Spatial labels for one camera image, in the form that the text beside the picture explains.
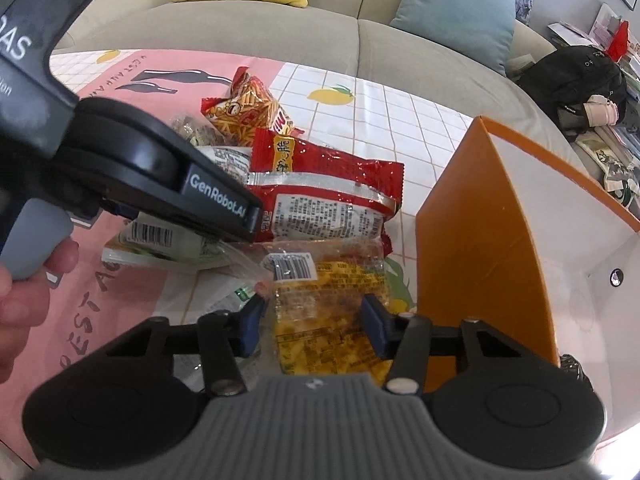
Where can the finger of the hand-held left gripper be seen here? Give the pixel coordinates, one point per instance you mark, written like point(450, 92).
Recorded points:
point(220, 195)

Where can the snack packets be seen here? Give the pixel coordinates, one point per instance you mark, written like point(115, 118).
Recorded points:
point(320, 310)

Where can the beige sofa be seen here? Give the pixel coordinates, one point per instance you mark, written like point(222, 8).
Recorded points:
point(250, 25)

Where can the black backpack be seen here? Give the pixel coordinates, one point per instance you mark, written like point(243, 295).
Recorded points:
point(565, 75)

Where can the person's left hand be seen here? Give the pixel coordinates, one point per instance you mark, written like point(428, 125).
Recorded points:
point(30, 300)

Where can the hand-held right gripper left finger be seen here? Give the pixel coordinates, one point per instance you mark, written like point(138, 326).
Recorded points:
point(251, 327)

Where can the striped red yellow snack packet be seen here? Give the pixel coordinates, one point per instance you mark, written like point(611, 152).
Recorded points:
point(250, 110)

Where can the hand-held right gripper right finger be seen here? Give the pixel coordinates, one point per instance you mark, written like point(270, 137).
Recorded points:
point(374, 329)

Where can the white printed snack packet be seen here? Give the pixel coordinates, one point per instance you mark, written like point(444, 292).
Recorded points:
point(227, 160)

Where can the light blue pillow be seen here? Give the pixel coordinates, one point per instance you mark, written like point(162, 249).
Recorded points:
point(455, 10)

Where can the green white printed bag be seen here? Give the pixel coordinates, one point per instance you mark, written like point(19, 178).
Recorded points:
point(615, 170)

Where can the orange cardboard box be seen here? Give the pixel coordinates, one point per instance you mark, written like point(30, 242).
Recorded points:
point(475, 235)

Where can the red ornament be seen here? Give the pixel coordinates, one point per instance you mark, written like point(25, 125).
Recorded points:
point(619, 40)

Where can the clear plastic packet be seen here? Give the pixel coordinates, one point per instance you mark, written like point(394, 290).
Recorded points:
point(230, 297)

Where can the clear packet of nuts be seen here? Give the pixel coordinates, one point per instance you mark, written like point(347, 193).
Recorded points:
point(192, 130)

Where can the pink and white printed tablecloth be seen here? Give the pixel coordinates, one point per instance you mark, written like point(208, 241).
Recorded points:
point(350, 110)

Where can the pink pouch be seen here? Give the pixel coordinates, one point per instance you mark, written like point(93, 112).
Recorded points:
point(600, 110)

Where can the green white barcode packet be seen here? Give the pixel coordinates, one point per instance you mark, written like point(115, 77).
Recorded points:
point(160, 247)

